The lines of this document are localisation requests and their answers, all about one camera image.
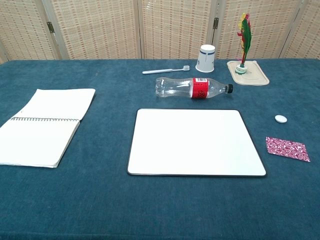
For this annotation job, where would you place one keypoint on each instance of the pink patterned card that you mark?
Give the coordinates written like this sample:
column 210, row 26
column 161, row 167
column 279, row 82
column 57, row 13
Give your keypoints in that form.
column 287, row 149

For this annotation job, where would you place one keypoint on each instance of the white rectangular board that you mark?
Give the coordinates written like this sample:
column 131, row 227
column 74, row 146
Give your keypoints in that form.
column 195, row 142

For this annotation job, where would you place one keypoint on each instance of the clear plastic bottle red label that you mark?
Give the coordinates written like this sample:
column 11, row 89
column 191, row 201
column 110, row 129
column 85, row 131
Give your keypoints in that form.
column 180, row 87

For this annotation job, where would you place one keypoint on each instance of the white toothbrush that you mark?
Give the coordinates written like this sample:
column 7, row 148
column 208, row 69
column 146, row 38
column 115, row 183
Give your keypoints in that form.
column 160, row 71

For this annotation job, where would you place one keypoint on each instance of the upturned white paper cup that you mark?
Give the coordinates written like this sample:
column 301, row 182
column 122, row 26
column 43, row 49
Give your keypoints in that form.
column 206, row 60

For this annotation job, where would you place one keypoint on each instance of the blue tablecloth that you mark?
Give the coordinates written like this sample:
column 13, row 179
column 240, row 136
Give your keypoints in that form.
column 100, row 200

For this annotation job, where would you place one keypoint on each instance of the beige plastic tray lid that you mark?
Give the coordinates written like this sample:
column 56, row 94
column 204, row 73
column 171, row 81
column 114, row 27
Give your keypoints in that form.
column 255, row 75

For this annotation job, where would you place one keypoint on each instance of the woven bamboo folding screen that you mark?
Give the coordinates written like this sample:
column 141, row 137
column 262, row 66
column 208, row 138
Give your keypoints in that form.
column 100, row 27

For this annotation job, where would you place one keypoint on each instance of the open spiral-bound white notebook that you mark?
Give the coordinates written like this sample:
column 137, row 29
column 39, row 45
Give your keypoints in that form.
column 42, row 130

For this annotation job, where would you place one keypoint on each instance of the colourful feather shuttlecock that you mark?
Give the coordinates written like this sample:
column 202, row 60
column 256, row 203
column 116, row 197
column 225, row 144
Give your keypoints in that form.
column 245, row 37

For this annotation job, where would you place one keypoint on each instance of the small white oval eraser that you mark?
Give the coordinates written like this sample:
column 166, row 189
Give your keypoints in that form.
column 281, row 118

